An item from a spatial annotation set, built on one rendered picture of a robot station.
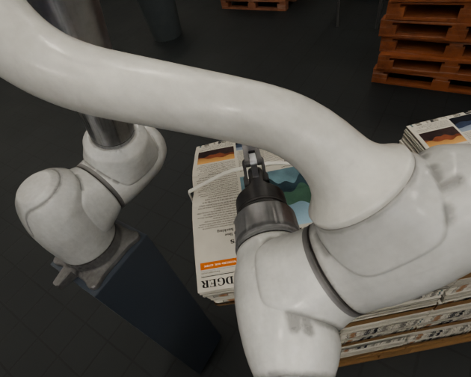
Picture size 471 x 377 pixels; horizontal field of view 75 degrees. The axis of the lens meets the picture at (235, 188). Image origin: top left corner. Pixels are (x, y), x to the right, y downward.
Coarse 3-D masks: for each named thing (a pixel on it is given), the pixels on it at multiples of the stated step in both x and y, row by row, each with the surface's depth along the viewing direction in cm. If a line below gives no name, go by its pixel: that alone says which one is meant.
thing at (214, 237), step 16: (288, 192) 63; (304, 192) 62; (192, 208) 64; (208, 208) 64; (224, 208) 63; (304, 208) 60; (208, 224) 62; (224, 224) 61; (304, 224) 59; (208, 240) 60; (224, 240) 59; (208, 256) 58; (224, 256) 58; (208, 272) 57; (224, 272) 57; (208, 288) 56; (224, 288) 56
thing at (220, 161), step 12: (216, 144) 82; (228, 144) 80; (240, 144) 79; (204, 156) 77; (216, 156) 76; (228, 156) 75; (240, 156) 74; (264, 156) 71; (276, 156) 70; (204, 168) 72; (216, 168) 71; (228, 168) 70
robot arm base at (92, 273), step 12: (120, 228) 86; (120, 240) 83; (132, 240) 84; (108, 252) 79; (120, 252) 82; (60, 264) 83; (84, 264) 77; (96, 264) 78; (108, 264) 80; (60, 276) 78; (72, 276) 79; (84, 276) 79; (96, 276) 78; (60, 288) 78; (96, 288) 78
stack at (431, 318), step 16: (448, 288) 86; (464, 288) 88; (400, 304) 89; (416, 304) 91; (432, 304) 92; (464, 304) 97; (384, 320) 98; (400, 320) 100; (416, 320) 101; (432, 320) 104; (448, 320) 110; (352, 336) 104; (368, 336) 110; (400, 336) 115; (416, 336) 118; (432, 336) 121; (448, 336) 128; (464, 336) 132; (352, 352) 124; (384, 352) 133; (400, 352) 138
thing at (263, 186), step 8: (248, 176) 46; (256, 184) 44; (264, 184) 44; (272, 184) 44; (240, 192) 45; (248, 192) 44; (256, 192) 43; (264, 192) 43; (272, 192) 43; (280, 192) 44; (240, 200) 44; (248, 200) 42; (256, 200) 42; (280, 200) 43; (240, 208) 43
